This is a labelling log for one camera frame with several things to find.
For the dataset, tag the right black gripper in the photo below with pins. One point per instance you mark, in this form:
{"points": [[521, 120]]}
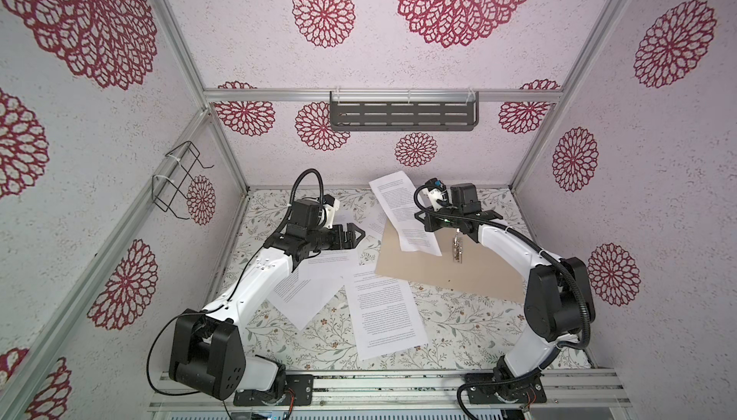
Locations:
{"points": [[427, 219]]}

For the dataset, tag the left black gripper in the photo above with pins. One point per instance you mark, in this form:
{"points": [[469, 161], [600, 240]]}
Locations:
{"points": [[350, 241]]}

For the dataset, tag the printed paper sheet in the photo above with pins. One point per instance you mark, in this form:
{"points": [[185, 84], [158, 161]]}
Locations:
{"points": [[384, 315], [330, 264], [300, 300], [395, 194], [372, 220]]}

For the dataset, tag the brown cardboard folder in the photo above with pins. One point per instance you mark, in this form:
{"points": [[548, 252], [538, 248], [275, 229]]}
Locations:
{"points": [[481, 271]]}

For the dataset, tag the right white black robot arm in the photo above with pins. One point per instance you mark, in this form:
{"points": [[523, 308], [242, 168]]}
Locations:
{"points": [[558, 305]]}

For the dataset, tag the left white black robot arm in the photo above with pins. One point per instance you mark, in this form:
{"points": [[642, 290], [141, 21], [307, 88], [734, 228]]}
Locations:
{"points": [[207, 352]]}

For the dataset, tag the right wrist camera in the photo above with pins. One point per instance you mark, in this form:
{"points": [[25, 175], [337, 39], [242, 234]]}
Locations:
{"points": [[462, 198]]}

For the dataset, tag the dark grey wall shelf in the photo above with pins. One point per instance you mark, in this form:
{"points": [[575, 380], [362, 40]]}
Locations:
{"points": [[410, 115]]}

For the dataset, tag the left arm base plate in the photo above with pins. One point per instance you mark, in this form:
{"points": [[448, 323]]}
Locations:
{"points": [[287, 390]]}

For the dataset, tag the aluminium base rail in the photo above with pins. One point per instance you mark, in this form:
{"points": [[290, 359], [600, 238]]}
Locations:
{"points": [[406, 392]]}

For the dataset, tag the black wire wall rack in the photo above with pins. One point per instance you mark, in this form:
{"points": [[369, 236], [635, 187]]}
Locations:
{"points": [[166, 188]]}

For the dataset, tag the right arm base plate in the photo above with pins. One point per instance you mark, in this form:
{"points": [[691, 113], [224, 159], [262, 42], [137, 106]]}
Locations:
{"points": [[485, 389]]}

